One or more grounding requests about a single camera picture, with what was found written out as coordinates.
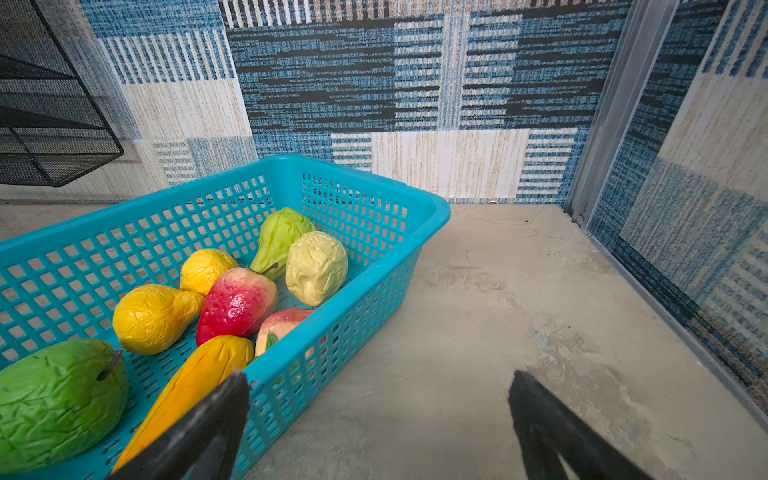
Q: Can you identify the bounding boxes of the teal plastic basket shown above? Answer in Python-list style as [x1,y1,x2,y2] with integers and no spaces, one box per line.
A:
[1,155,450,479]

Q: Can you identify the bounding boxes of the light green toy pear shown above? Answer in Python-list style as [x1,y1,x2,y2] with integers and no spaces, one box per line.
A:
[250,207,315,281]

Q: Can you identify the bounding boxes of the red yellow toy apple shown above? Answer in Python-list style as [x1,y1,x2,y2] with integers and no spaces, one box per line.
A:
[255,307,314,357]

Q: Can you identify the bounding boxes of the black wire mesh shelf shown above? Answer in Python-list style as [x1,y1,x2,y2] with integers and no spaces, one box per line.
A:
[1,1,124,187]

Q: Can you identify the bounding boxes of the orange yellow toy mango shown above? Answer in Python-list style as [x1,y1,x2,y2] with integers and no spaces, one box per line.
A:
[113,335,255,472]

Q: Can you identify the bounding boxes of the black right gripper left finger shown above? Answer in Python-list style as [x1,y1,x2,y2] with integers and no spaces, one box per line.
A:
[110,372,250,480]

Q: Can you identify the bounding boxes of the yellow toy pear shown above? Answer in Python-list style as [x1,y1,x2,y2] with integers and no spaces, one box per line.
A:
[112,285,204,356]

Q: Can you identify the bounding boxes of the yellow toy lemon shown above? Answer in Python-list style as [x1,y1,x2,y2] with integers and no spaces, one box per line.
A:
[179,249,238,296]

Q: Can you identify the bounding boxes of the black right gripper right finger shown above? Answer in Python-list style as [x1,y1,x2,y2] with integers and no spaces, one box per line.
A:
[508,370,651,480]

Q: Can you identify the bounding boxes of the red toy strawberry fruit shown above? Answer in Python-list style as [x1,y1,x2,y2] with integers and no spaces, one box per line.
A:
[196,267,278,346]

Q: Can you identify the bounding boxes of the pale yellow toy fruit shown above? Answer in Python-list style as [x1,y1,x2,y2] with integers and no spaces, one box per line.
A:
[285,231,349,307]

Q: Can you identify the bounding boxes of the large green toy fruit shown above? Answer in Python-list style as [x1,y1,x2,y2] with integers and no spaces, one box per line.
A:
[1,339,130,475]

